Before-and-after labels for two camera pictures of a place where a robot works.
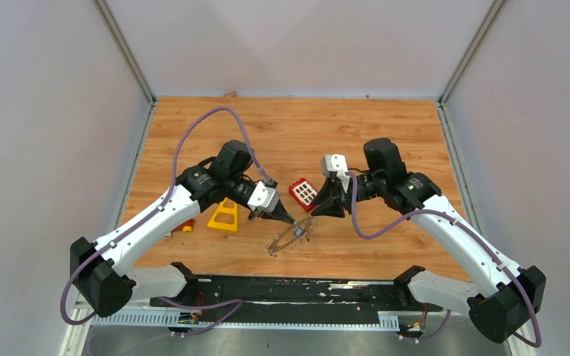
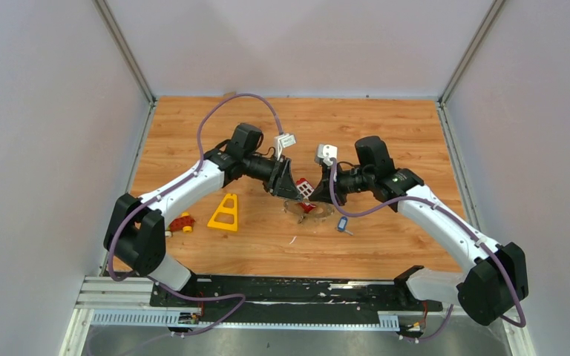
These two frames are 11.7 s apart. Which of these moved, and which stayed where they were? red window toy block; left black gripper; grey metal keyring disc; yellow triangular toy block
Moved: left black gripper; grey metal keyring disc
Stayed: red window toy block; yellow triangular toy block
